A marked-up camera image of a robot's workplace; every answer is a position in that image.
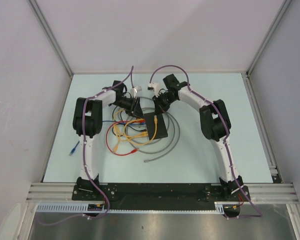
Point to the right aluminium corner post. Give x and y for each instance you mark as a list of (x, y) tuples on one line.
[(269, 35)]

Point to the black network switch box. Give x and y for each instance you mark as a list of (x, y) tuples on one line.
[(155, 126)]

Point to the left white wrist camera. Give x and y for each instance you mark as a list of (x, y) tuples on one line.
[(134, 90)]

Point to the white slotted cable duct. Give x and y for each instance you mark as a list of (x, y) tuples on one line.
[(62, 207)]

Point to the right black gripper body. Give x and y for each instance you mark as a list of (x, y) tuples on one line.
[(164, 99)]

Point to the aluminium front frame rail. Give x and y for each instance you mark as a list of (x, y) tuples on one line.
[(261, 193)]

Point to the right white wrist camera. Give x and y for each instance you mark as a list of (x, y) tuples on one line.
[(154, 87)]

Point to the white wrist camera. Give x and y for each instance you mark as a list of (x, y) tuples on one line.
[(154, 87), (134, 90)]

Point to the left aluminium corner post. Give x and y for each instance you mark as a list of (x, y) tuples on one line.
[(47, 30)]

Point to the right aluminium side rail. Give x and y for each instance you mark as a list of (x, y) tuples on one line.
[(268, 150)]

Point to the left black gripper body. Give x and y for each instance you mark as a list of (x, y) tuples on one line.
[(128, 104)]

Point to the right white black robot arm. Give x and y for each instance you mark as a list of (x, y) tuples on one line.
[(214, 123)]

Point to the aluminium corner post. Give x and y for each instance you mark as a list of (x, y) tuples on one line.
[(269, 35), (47, 30)]

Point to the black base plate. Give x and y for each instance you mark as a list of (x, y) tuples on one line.
[(142, 197)]

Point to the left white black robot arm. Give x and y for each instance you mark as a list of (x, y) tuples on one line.
[(88, 122)]

